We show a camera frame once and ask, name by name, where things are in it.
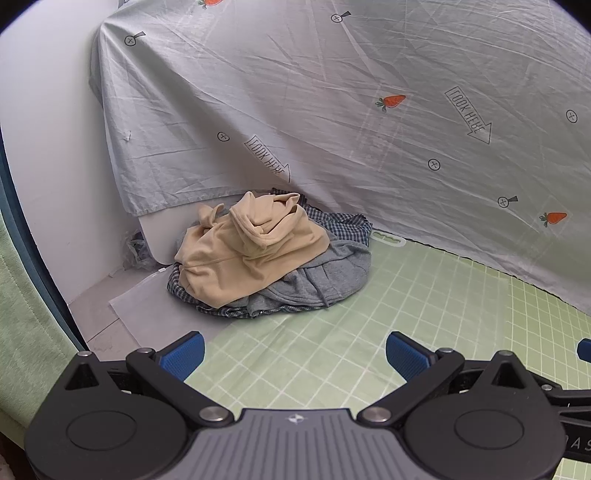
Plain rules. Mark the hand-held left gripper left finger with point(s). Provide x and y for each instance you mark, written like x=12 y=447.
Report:
x=184 y=355

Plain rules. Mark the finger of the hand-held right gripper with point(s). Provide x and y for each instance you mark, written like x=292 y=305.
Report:
x=584 y=350
x=572 y=399

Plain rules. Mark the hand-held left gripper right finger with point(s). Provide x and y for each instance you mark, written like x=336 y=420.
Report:
x=404 y=355

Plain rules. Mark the beige long sleeve shirt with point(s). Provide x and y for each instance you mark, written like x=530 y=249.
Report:
x=231 y=258

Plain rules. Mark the white plastic sheet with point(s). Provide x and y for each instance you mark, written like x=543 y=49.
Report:
x=147 y=309

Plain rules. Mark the green grid mat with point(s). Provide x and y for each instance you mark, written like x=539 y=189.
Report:
x=461 y=314

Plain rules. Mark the grey hoodie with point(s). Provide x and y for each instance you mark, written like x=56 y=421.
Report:
x=332 y=272

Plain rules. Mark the clear plastic bag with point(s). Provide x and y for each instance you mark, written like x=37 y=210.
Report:
x=138 y=251

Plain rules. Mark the blue plaid shirt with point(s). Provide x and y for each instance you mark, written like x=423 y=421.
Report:
x=346 y=226

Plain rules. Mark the light green curtain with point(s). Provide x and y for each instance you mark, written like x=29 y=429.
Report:
x=27 y=323

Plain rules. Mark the grey carrot print sheet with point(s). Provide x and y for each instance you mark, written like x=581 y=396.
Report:
x=323 y=115

